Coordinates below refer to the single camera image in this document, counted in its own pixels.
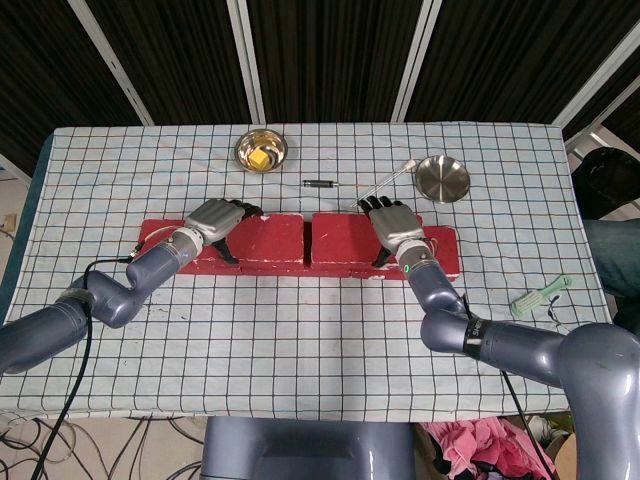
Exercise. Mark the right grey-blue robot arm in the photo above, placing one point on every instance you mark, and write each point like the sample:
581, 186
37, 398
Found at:
530, 345

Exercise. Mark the grey-blue robot torso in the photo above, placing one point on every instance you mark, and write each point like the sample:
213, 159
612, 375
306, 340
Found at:
305, 450

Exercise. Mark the checkered tablecloth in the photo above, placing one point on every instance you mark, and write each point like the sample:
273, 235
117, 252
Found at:
300, 350

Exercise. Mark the grey metal frame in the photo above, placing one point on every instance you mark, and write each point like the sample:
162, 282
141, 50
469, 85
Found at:
597, 137

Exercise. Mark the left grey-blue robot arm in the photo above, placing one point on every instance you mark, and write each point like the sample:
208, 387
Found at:
110, 300

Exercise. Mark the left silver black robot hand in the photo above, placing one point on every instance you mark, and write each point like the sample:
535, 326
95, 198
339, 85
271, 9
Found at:
215, 220

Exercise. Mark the clear glass dropper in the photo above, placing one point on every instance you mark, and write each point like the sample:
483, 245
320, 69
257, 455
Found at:
382, 183

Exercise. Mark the green plastic brush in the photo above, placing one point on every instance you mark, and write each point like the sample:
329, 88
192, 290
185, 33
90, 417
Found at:
530, 302

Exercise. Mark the small black cylinder tool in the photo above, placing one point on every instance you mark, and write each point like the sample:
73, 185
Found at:
320, 184

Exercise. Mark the white partition post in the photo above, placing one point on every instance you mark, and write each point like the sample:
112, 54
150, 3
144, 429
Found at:
416, 60
116, 65
564, 117
247, 65

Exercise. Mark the steel bowl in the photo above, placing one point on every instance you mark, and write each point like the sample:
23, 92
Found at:
272, 145

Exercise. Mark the brown cardboard box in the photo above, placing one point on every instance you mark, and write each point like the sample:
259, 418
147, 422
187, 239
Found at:
565, 460

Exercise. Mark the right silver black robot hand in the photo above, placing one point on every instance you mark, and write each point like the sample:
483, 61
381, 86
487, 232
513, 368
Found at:
395, 227

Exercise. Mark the steel plate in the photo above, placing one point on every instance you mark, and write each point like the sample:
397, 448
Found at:
442, 179

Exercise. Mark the pink cloth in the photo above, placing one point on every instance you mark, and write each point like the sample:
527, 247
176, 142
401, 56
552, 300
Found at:
470, 445

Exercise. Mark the person's leg in jeans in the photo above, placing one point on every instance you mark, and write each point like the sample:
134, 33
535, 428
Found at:
615, 250

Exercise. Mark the red brick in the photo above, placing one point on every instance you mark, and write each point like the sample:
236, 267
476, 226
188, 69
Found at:
275, 240
280, 270
155, 232
445, 250
340, 237

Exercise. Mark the yellow cube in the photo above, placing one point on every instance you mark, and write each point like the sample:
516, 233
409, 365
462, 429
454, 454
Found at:
258, 158

